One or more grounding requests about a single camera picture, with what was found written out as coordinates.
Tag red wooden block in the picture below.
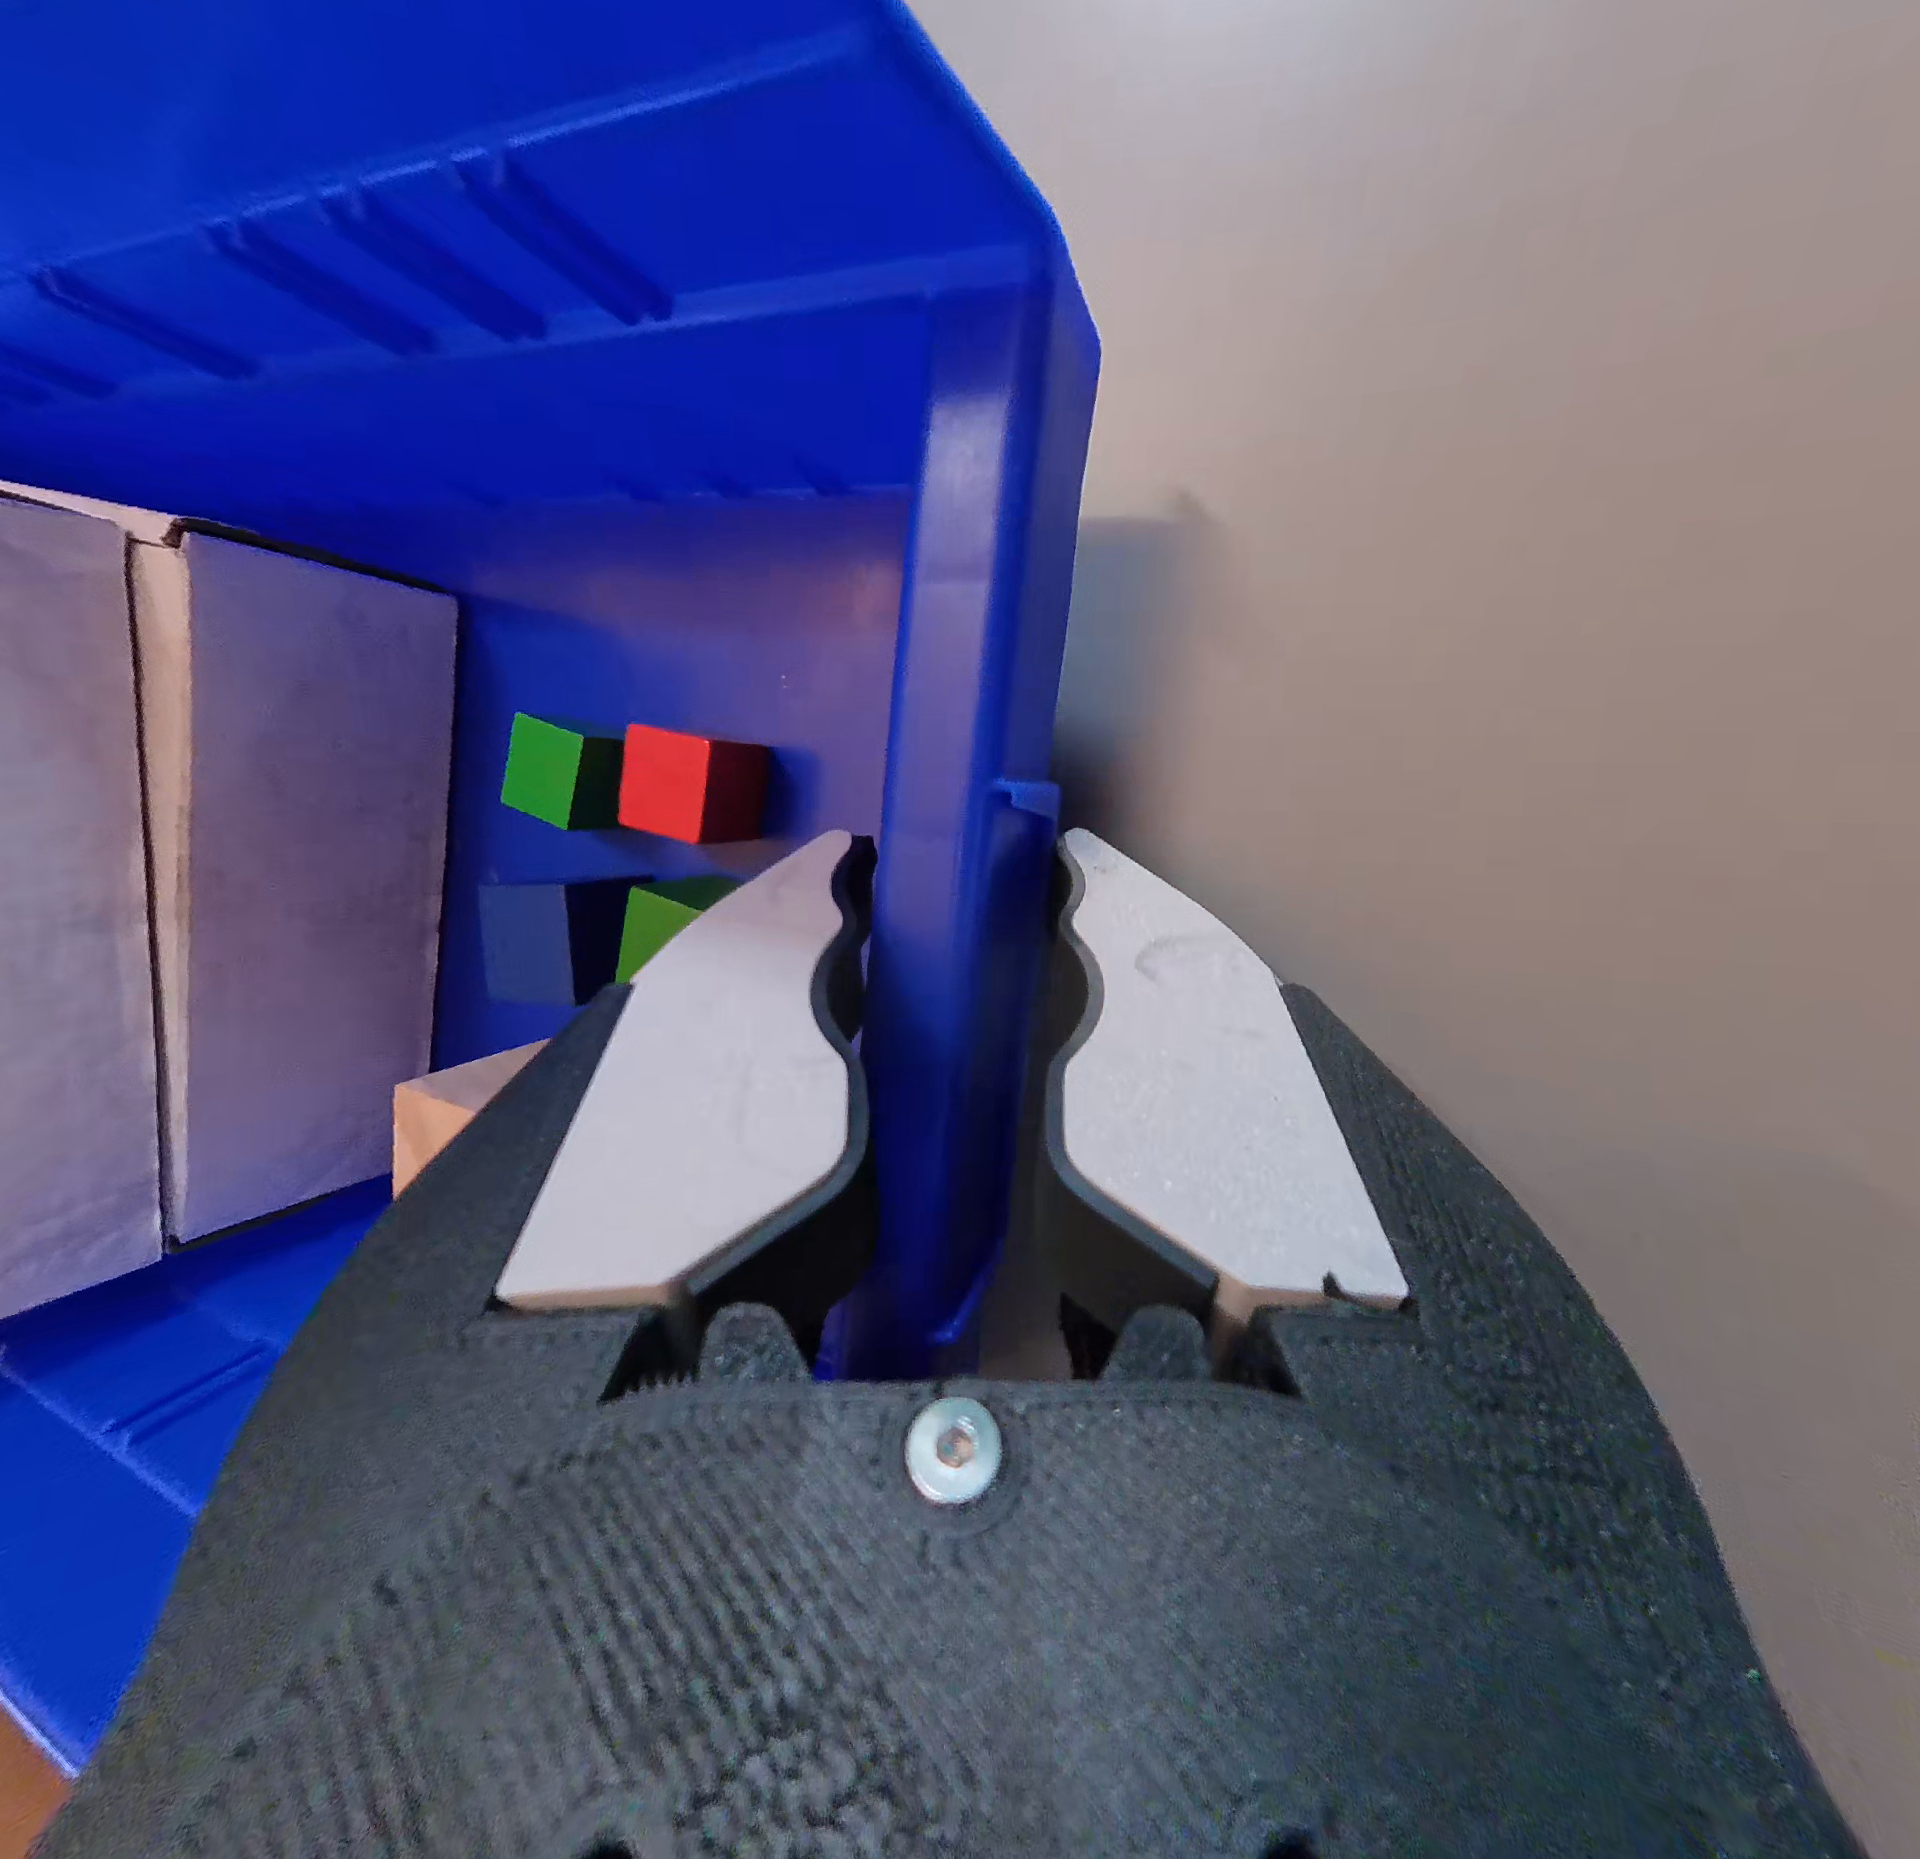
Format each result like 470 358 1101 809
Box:
619 721 776 841

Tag blue plastic bin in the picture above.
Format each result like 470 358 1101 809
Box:
0 0 1105 1778

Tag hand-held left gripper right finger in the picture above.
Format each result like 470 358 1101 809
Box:
1044 827 1414 1361

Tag white cardboard box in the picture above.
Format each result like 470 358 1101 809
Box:
0 486 165 1322
129 523 459 1248

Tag grey desk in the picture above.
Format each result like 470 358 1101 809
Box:
863 0 1920 1845

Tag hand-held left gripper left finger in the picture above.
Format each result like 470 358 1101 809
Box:
492 831 881 1377

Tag green wooden block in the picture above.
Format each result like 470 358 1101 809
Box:
613 873 739 986
503 711 621 827

